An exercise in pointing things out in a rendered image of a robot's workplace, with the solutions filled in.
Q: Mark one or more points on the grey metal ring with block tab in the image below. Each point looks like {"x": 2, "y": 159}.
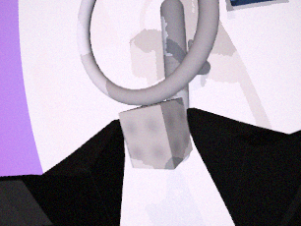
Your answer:
{"x": 157, "y": 134}

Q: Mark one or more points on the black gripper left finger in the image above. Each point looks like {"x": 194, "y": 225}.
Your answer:
{"x": 83, "y": 190}

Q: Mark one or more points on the blue tray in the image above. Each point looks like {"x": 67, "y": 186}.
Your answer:
{"x": 243, "y": 2}

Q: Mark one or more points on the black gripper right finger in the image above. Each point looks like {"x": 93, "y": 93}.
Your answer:
{"x": 257, "y": 171}

